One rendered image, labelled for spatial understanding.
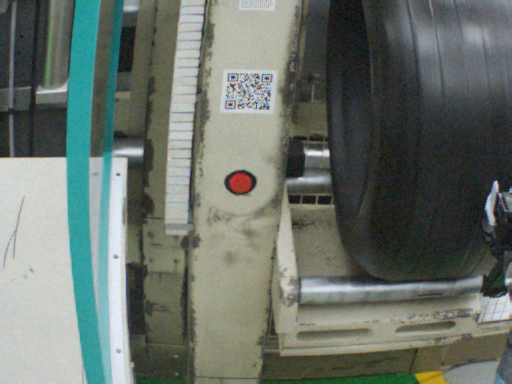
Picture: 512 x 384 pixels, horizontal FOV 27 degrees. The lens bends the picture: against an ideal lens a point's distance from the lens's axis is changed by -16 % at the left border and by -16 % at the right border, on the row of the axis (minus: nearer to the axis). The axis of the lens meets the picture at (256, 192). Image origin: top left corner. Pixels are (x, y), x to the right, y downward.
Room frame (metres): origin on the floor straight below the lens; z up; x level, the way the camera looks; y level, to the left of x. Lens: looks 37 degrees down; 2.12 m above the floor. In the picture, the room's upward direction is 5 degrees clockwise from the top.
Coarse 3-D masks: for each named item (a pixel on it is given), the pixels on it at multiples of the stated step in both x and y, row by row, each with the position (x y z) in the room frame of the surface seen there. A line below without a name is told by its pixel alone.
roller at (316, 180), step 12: (312, 168) 1.67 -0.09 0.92; (324, 168) 1.68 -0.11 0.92; (288, 180) 1.65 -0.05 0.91; (300, 180) 1.65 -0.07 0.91; (312, 180) 1.65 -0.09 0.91; (324, 180) 1.65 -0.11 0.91; (288, 192) 1.64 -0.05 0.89; (300, 192) 1.65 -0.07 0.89; (312, 192) 1.65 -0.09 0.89; (324, 192) 1.65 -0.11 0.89
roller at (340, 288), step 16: (304, 288) 1.37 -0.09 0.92; (320, 288) 1.37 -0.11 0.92; (336, 288) 1.38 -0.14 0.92; (352, 288) 1.38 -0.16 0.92; (368, 288) 1.38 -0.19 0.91; (384, 288) 1.38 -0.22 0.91; (400, 288) 1.39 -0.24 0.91; (416, 288) 1.39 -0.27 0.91; (432, 288) 1.39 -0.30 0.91; (448, 288) 1.40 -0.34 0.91; (464, 288) 1.40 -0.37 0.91; (480, 288) 1.40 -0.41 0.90
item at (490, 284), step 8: (504, 256) 1.09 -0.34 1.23; (496, 264) 1.11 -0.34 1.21; (496, 272) 1.09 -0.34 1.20; (488, 280) 1.12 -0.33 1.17; (496, 280) 1.09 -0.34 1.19; (504, 280) 1.09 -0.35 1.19; (488, 288) 1.11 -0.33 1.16; (496, 288) 1.11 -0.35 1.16; (504, 288) 1.11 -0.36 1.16; (488, 296) 1.12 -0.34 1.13; (496, 296) 1.11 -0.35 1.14
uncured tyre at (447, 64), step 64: (384, 0) 1.41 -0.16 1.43; (448, 0) 1.40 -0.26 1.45; (384, 64) 1.33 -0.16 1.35; (448, 64) 1.32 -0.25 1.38; (384, 128) 1.29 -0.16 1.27; (448, 128) 1.27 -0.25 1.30; (384, 192) 1.27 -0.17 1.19; (448, 192) 1.25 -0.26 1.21; (384, 256) 1.28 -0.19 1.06; (448, 256) 1.27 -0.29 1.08
